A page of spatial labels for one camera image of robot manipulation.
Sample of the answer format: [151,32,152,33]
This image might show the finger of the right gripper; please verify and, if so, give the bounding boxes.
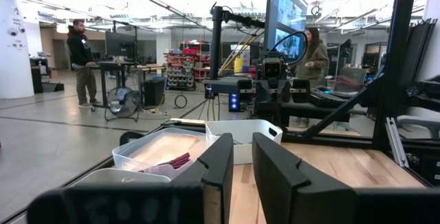
[256,79,272,104]
[280,79,292,104]

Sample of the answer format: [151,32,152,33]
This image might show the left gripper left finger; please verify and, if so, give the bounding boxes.
[170,133,235,224]

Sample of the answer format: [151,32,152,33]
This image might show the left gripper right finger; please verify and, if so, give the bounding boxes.
[252,132,357,224]

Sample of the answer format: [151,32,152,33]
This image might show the black desk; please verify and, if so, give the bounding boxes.
[280,100,367,124]

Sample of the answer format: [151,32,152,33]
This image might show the black controller box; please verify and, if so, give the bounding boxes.
[228,93,241,113]

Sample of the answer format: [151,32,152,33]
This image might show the white plastic bin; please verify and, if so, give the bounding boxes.
[70,168,172,188]
[205,119,284,166]

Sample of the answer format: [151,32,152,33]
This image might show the person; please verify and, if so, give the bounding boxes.
[67,19,102,109]
[295,27,331,128]

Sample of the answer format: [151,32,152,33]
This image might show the grey cart top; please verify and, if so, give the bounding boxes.
[201,76,254,96]

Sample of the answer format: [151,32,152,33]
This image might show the grey office chair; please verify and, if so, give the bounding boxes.
[335,66,368,93]

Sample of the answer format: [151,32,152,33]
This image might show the black monitor pole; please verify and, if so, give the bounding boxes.
[208,5,265,80]

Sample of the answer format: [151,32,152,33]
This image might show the large computer monitor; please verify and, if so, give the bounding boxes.
[263,0,309,63]

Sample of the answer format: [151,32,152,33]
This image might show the clear plastic bin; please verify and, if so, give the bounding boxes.
[111,127,211,181]

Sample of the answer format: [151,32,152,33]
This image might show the red parts bin shelving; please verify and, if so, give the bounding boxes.
[164,43,211,91]

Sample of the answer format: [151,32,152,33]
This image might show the black floor box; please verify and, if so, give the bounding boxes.
[142,77,166,108]

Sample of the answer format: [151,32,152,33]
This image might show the silver aluminium extrusion bar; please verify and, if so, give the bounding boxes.
[384,116,410,169]

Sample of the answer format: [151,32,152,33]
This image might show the black floor fan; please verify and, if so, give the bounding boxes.
[104,86,142,122]

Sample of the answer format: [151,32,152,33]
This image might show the black stacked panels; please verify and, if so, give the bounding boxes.
[400,17,439,91]

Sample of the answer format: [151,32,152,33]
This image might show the standing desk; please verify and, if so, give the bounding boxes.
[87,60,166,110]

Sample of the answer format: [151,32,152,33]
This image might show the black desk monitor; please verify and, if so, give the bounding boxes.
[104,30,138,59]

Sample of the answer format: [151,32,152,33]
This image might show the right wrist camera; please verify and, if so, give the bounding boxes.
[261,56,283,80]

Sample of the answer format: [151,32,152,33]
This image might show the black frame bracket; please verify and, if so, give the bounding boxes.
[119,130,145,146]

